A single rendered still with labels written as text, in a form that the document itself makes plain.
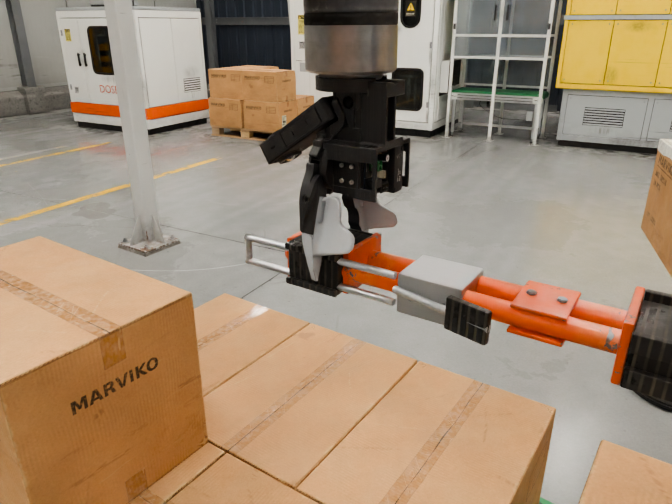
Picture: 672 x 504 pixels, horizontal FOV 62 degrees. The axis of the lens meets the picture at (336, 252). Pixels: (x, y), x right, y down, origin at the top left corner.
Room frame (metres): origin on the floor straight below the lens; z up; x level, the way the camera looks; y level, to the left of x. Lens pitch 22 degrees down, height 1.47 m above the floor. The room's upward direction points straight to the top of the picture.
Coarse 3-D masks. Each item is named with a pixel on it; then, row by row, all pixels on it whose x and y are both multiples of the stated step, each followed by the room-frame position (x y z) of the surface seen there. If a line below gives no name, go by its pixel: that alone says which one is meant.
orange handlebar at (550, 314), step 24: (384, 264) 0.57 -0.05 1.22; (408, 264) 0.55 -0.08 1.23; (384, 288) 0.52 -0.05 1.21; (480, 288) 0.51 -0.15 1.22; (504, 288) 0.50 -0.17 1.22; (528, 288) 0.48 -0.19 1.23; (552, 288) 0.48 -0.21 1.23; (504, 312) 0.45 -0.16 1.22; (528, 312) 0.44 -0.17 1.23; (552, 312) 0.43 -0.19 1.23; (576, 312) 0.46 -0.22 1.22; (600, 312) 0.45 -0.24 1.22; (624, 312) 0.44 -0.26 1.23; (528, 336) 0.44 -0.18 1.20; (552, 336) 0.43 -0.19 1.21; (576, 336) 0.42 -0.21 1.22; (600, 336) 0.41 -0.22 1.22
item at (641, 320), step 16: (640, 288) 0.45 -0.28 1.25; (640, 304) 0.42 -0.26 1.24; (656, 304) 0.44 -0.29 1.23; (624, 320) 0.40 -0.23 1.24; (640, 320) 0.42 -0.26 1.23; (656, 320) 0.42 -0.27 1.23; (624, 336) 0.39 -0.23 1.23; (640, 336) 0.38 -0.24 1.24; (656, 336) 0.38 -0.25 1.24; (624, 352) 0.39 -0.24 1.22; (640, 352) 0.38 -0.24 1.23; (656, 352) 0.37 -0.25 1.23; (624, 368) 0.38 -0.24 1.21; (640, 368) 0.38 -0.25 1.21; (656, 368) 0.37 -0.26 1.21; (624, 384) 0.38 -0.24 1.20; (640, 384) 0.37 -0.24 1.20; (656, 384) 0.37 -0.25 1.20
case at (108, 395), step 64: (0, 256) 1.25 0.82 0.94; (64, 256) 1.25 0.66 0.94; (0, 320) 0.93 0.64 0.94; (64, 320) 0.93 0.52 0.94; (128, 320) 0.93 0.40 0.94; (192, 320) 1.05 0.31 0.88; (0, 384) 0.73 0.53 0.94; (64, 384) 0.81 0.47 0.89; (128, 384) 0.91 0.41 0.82; (192, 384) 1.03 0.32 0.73; (0, 448) 0.76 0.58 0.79; (64, 448) 0.79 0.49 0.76; (128, 448) 0.89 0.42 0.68; (192, 448) 1.01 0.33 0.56
